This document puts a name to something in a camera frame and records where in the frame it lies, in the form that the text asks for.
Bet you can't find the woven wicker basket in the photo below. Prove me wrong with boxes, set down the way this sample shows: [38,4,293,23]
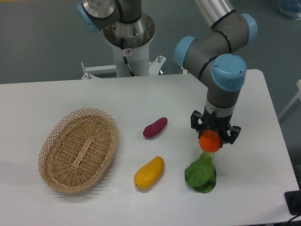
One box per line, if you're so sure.
[38,108,119,193]

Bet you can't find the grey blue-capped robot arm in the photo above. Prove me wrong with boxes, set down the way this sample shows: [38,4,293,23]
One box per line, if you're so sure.
[77,0,258,153]

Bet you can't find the yellow mango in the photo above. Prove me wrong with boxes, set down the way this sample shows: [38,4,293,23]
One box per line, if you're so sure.
[134,156,165,190]

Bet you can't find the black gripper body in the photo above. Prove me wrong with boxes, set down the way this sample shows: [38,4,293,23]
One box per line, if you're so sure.
[199,108,233,139]

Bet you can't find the white frame right edge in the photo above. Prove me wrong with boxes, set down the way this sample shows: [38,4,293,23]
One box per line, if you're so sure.
[277,80,301,124]

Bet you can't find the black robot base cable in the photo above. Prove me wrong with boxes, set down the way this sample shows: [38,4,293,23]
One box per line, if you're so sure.
[120,37,136,77]

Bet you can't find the purple sweet potato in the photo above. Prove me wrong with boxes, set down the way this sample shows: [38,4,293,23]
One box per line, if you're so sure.
[143,117,168,138]

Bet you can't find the green bok choy leaf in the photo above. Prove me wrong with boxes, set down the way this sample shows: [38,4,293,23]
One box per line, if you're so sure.
[184,152,216,194]

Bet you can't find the black device at table corner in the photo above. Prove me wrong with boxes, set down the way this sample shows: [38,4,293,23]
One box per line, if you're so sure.
[284,191,301,215]

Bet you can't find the blue object top right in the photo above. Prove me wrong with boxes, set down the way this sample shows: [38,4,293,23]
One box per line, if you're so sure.
[278,0,301,21]

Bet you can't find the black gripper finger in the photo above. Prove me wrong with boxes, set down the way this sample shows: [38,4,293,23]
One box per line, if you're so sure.
[190,110,205,139]
[220,125,241,148]

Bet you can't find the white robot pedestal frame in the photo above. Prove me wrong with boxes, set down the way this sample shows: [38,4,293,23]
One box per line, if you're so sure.
[81,13,189,80]

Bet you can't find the orange fruit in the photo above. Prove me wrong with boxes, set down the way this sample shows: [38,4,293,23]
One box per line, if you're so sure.
[199,129,222,153]

